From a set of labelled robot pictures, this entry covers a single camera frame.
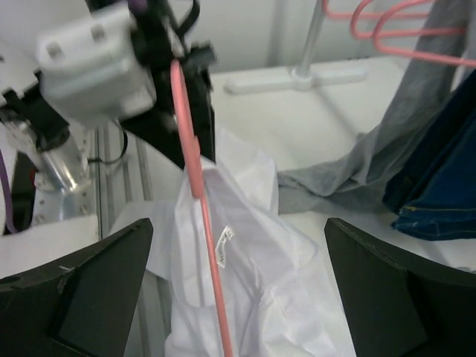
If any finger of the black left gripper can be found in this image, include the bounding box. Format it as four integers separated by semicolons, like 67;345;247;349
181;43;216;161
122;71;184;170

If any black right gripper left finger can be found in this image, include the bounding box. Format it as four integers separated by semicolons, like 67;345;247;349
1;219;153;356

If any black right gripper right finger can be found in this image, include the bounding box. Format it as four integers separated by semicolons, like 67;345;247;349
324;218;475;356

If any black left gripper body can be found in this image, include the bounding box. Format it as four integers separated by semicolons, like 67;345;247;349
128;0;202;75

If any white shirt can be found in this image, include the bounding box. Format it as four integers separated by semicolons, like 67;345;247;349
146;129;355;356

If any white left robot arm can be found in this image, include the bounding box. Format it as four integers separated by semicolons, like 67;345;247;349
1;1;216;193

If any grey shirt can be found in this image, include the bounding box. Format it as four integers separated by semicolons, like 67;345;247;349
277;0;476;216

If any white clothes rack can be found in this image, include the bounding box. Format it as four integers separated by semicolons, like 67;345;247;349
224;1;369;95

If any dark navy garment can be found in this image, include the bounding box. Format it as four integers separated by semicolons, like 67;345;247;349
382;73;475;241

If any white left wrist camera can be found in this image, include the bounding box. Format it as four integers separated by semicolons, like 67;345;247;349
36;1;156;129

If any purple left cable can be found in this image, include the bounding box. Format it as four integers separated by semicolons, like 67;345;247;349
0;152;18;235

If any pink wire hanger with navy garment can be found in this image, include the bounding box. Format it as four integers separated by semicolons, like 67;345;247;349
371;1;475;69

